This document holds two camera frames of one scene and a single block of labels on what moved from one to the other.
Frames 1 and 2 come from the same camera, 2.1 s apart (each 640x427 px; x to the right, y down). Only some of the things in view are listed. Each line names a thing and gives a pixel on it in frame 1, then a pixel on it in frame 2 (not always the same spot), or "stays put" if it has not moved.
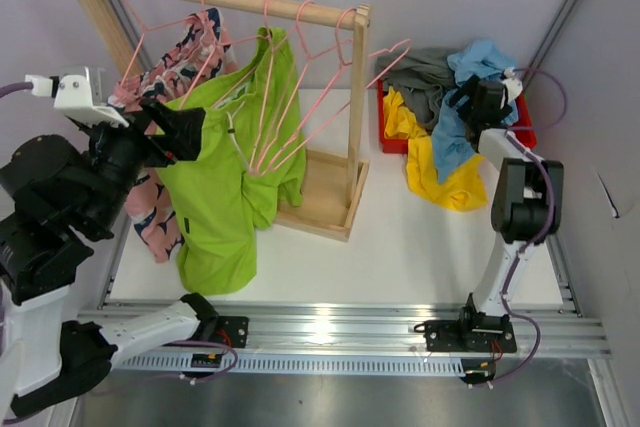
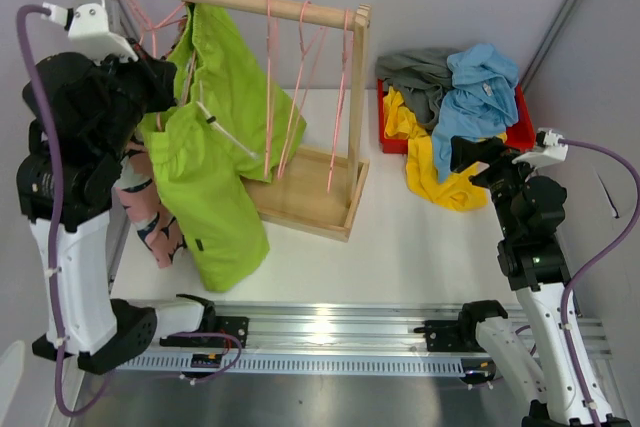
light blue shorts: [451, 136] stays put
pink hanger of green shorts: [211, 43] → [193, 56]
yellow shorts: [463, 191] stays put
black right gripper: [470, 88] → [464, 153]
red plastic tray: [524, 133] stays put
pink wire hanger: [406, 43] → [341, 95]
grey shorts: [422, 76] stays put
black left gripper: [185, 130] → [163, 95]
